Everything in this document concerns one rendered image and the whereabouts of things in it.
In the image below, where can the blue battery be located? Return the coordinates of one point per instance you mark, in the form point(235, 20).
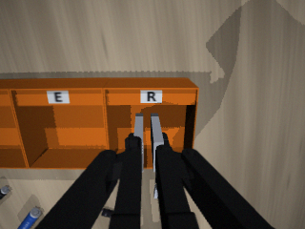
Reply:
point(30, 219)

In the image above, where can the black battery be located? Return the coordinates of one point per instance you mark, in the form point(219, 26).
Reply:
point(107, 213)
point(3, 191)

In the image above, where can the silver pencil sharpener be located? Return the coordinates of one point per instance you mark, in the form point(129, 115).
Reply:
point(155, 191)

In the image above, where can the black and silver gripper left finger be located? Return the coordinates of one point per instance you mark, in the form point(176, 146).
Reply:
point(81, 205)

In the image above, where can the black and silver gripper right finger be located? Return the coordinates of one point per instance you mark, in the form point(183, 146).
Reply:
point(218, 201)

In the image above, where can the orange three-compartment bin rack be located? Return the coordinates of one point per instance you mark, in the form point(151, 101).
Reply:
point(59, 121)

